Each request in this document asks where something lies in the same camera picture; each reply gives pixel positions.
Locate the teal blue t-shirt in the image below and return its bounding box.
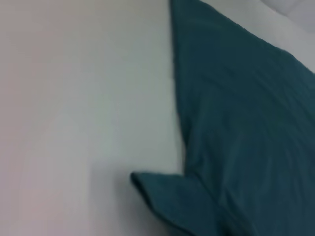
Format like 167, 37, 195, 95
130, 0, 315, 236

